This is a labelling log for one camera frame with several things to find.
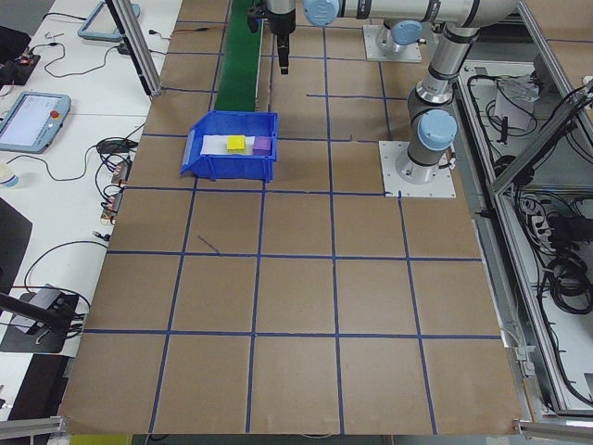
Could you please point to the purple foam block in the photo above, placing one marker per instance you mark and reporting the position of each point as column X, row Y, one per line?
column 261, row 146

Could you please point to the yellow foam block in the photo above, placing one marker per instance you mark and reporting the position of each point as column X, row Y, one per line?
column 235, row 144

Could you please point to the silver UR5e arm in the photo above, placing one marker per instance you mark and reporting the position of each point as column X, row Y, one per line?
column 404, row 33
column 442, row 65

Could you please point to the green conveyor belt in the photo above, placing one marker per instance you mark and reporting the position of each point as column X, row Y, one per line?
column 238, row 69

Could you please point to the white foam pad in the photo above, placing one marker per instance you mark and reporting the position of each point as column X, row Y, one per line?
column 213, row 144

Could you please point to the blue plastic storage bin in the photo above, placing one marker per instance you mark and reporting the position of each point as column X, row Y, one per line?
column 241, row 169

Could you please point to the black power adapter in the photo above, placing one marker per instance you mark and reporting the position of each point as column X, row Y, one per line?
column 113, row 147
column 123, row 48

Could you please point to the light blue teach pendant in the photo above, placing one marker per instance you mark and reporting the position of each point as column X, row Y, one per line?
column 28, row 123
column 84, row 29

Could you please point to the small equipment box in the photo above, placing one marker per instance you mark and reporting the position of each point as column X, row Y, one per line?
column 512, row 113

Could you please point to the metal allen key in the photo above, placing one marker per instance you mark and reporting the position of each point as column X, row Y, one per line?
column 47, row 34

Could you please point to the black control device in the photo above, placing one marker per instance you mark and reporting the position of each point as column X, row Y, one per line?
column 14, row 72

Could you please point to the dark bag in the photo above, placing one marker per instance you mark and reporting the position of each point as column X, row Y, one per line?
column 11, row 41

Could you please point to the white paper cup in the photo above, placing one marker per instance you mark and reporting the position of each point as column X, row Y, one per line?
column 7, row 178

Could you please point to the white power strip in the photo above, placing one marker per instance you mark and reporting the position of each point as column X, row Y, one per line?
column 539, row 227

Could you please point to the black power brick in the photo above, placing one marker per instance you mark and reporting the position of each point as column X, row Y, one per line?
column 563, row 229

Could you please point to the grey adapter box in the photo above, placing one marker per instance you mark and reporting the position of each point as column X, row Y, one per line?
column 46, row 296

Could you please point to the aluminium extrusion bar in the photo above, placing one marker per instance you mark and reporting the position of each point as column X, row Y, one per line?
column 556, row 427
column 32, row 425

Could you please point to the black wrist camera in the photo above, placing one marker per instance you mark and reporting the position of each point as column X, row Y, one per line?
column 253, row 21

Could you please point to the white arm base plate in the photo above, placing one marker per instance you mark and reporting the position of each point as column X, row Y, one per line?
column 370, row 53
column 435, row 187

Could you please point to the V-shaped metal bar frame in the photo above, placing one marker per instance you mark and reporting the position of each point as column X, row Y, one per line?
column 533, row 154

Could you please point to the black stand base plate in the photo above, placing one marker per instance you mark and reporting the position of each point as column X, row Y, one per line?
column 28, row 343

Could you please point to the grey metal bracket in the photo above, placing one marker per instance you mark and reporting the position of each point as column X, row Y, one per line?
column 526, row 366

